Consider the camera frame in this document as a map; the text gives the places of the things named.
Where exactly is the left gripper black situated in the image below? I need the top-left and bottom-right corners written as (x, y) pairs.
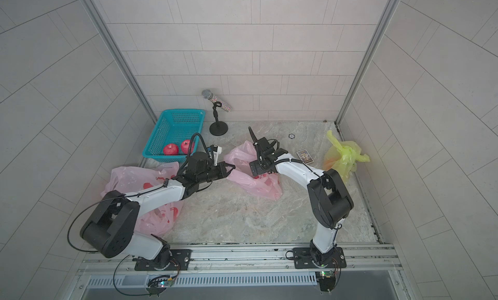
top-left (196, 162), bottom-right (237, 184)

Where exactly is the pink plastic bag back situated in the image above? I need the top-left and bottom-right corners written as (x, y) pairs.
top-left (223, 140), bottom-right (283, 201)

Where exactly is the pink plastic bag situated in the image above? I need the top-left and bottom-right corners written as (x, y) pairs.
top-left (223, 140), bottom-right (283, 201)
top-left (101, 162), bottom-right (183, 237)

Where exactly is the red apple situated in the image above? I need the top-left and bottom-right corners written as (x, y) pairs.
top-left (163, 144), bottom-right (180, 156)
top-left (180, 140), bottom-right (195, 155)

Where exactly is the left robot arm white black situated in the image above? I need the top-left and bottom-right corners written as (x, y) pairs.
top-left (80, 145), bottom-right (236, 270)

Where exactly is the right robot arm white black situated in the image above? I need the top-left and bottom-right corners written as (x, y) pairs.
top-left (248, 128), bottom-right (354, 271)

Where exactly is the yellow-green plastic bag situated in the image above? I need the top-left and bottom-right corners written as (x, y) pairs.
top-left (323, 130), bottom-right (370, 184)

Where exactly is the playing card deck box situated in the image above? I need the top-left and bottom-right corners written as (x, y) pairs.
top-left (297, 149), bottom-right (314, 164)

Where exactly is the microphone on black stand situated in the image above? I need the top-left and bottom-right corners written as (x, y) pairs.
top-left (202, 89), bottom-right (232, 137)

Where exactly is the teal plastic basket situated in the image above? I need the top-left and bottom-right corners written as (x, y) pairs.
top-left (143, 109), bottom-right (206, 164)

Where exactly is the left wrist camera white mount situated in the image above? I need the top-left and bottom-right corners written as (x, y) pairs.
top-left (208, 145), bottom-right (223, 162)

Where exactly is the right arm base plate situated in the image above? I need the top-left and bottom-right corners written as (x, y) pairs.
top-left (289, 246), bottom-right (347, 270)

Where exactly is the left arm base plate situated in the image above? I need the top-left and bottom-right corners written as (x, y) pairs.
top-left (132, 249), bottom-right (192, 271)

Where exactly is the right circuit board with cables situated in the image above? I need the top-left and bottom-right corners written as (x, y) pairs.
top-left (315, 271), bottom-right (337, 294)

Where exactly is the circuit board with cables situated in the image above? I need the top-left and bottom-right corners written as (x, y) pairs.
top-left (315, 271), bottom-right (337, 294)
top-left (146, 275), bottom-right (176, 297)

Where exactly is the left circuit board with cables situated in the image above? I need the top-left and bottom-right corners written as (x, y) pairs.
top-left (146, 275), bottom-right (176, 297)

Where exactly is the aluminium rail frame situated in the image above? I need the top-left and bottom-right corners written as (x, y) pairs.
top-left (66, 243), bottom-right (414, 299)

